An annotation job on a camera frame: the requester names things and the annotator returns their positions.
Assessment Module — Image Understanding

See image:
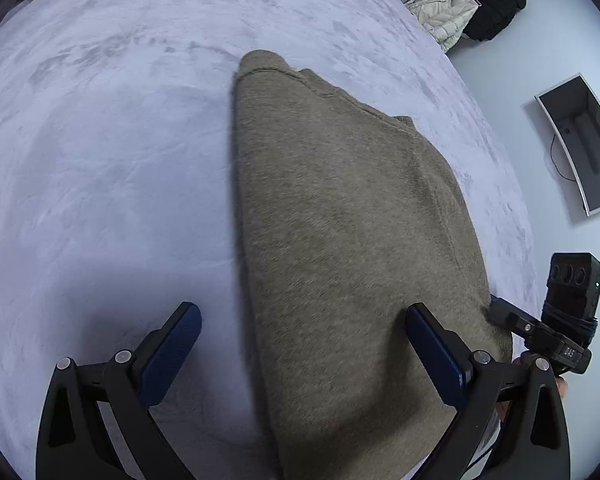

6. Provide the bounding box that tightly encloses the grey framed monitor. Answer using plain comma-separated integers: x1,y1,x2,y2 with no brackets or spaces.
535,74,600,217

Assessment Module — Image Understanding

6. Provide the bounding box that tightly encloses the olive knit sweater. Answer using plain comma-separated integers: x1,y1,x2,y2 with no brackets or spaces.
230,50,514,480

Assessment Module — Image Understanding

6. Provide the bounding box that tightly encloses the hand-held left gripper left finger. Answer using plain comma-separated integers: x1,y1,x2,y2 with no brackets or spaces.
35,301,203,480

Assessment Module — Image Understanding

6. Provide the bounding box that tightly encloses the black bag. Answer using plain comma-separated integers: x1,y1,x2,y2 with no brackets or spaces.
463,0,527,42

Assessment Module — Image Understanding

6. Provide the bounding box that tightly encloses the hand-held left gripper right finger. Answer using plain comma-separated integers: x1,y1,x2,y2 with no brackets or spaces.
405,302,571,480

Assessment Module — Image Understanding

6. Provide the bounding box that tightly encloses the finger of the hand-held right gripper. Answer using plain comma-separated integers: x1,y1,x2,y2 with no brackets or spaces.
487,296,537,335

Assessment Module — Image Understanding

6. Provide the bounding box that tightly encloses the black monitor cable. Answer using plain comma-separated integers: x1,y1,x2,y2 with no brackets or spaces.
550,132,579,181

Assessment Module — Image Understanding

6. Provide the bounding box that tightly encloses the lavender embossed bed cover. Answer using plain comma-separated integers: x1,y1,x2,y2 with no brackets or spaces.
0,0,544,480

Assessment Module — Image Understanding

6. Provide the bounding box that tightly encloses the cream puffer jacket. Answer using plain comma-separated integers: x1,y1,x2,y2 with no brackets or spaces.
405,0,481,54

